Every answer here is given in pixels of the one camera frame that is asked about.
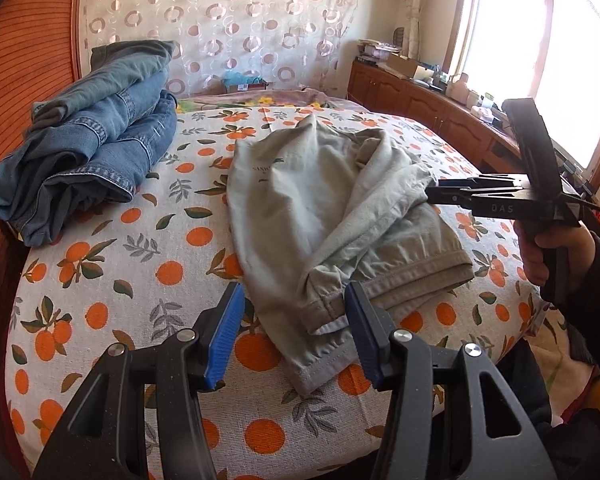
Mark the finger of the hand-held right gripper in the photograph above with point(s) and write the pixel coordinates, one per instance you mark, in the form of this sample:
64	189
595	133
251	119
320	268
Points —
447	196
480	182

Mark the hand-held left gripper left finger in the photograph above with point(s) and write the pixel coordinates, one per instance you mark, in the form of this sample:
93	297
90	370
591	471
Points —
225	335

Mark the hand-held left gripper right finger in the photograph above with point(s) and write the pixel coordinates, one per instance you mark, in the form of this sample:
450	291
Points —
365	335

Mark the grey-green pants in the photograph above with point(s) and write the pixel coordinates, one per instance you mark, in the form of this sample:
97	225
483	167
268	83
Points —
300	200

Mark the person's right hand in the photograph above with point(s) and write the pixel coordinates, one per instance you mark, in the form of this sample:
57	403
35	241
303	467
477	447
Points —
530	255

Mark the white tissue pack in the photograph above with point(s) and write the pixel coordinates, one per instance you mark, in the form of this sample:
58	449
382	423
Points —
481	114

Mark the green cap bottle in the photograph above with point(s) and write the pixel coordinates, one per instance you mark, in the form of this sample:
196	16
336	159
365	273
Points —
487	100

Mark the white plastic bottle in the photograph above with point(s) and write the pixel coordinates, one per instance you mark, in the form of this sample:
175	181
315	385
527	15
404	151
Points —
458	89

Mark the orange fruit print bed sheet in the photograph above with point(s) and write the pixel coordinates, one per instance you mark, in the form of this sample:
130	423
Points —
145	280

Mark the wooden cabinet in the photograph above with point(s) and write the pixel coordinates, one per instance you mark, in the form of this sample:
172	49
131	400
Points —
395	95

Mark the open cardboard box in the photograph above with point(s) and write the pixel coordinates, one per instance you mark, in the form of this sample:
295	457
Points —
407	66

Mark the stack of papers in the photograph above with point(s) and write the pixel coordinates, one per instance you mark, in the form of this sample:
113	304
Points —
377	51

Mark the dark round fan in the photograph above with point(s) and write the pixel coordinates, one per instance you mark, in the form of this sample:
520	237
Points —
399	36

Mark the cream window curtain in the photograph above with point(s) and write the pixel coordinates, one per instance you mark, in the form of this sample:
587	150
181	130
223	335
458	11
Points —
415	5

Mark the floral blanket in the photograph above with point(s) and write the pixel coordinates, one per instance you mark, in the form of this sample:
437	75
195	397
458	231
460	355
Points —
280	99

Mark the small cardboard box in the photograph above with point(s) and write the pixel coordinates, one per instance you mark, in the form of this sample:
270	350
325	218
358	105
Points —
252	87

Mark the folded blue jeans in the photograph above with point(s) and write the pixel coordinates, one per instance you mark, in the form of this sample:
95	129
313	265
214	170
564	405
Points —
115	67
80	160

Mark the blue bag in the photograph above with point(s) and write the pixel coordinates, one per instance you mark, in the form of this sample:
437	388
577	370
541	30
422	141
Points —
240	79

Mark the circle pattern sheer curtain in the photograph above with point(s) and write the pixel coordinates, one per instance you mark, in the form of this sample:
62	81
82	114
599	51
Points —
220	20

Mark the wooden slatted wardrobe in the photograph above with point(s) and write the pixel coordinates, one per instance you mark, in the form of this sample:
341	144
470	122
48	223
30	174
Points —
20	60

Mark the wooden frame window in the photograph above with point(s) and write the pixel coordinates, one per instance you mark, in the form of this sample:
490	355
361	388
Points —
505	35

